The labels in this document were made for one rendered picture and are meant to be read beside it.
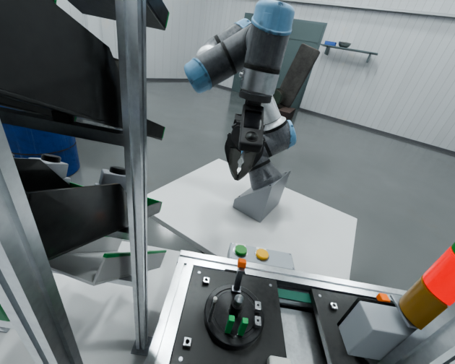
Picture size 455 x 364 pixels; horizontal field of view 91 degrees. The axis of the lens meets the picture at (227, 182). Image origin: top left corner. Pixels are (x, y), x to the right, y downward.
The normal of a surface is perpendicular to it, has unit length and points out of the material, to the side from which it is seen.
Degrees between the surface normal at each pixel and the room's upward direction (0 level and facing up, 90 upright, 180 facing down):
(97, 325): 0
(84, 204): 90
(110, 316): 0
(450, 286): 90
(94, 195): 90
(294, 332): 0
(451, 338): 90
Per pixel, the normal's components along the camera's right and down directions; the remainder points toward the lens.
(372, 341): -0.07, 0.50
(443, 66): -0.51, 0.36
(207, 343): 0.18, -0.84
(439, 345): -0.98, -0.19
